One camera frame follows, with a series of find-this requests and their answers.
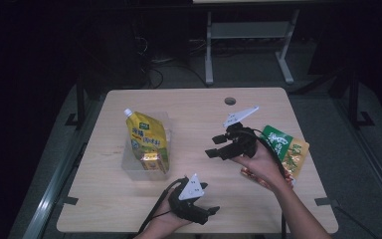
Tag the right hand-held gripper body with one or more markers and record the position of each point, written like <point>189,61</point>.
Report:
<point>242,144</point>

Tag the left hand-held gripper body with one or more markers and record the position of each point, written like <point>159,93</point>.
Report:
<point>189,207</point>

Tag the yellow red seasoning box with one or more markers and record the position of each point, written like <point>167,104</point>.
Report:
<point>151,161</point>

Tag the yellow green spout pouch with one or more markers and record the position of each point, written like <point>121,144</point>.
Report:
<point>146,136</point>

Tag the clear plastic container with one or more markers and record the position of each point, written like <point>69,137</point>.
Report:
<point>129,166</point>

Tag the person's left hand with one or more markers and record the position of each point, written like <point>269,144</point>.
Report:
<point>165,222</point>

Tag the person's right hand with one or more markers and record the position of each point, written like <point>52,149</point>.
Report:
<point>265,166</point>

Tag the green snack packet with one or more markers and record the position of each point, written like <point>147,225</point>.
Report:
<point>293,152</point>

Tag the black metal stand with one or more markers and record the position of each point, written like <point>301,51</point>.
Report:
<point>80,103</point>
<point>354,99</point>

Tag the grey table bracket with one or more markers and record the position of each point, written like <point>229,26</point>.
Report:
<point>70,200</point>
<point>325,201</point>

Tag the white metal frame table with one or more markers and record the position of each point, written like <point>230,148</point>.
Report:
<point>245,30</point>

